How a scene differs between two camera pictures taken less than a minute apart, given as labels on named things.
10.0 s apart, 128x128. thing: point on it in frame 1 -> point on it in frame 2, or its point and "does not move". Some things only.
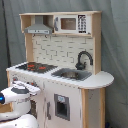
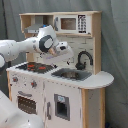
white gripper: x=22 y=88 -> x=63 y=53
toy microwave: x=72 y=24 does not move
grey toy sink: x=72 y=73 does not move
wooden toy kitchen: x=63 y=58 does not move
